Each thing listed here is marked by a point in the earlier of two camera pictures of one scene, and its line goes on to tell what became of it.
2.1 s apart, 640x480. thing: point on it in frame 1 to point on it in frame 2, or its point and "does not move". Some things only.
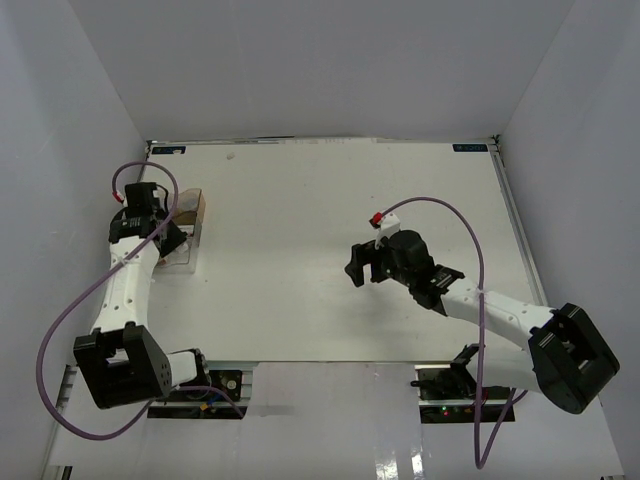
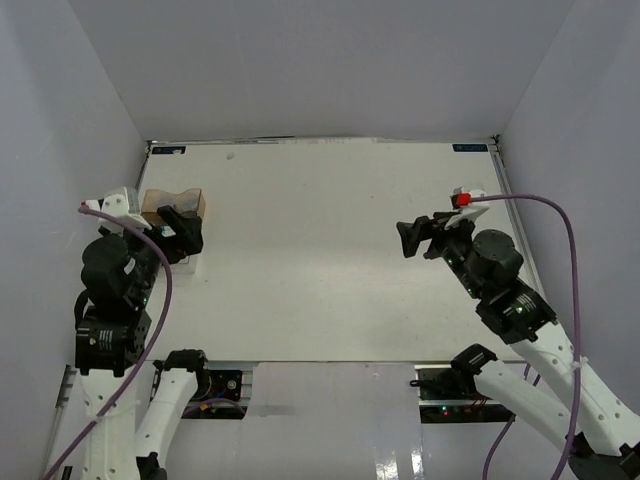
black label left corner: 168,150 does not move
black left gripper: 177,238 to 188,236
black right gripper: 365,254 to 423,229
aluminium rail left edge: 66,388 does not move
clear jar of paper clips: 190,204 does not move
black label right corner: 470,147 does not move
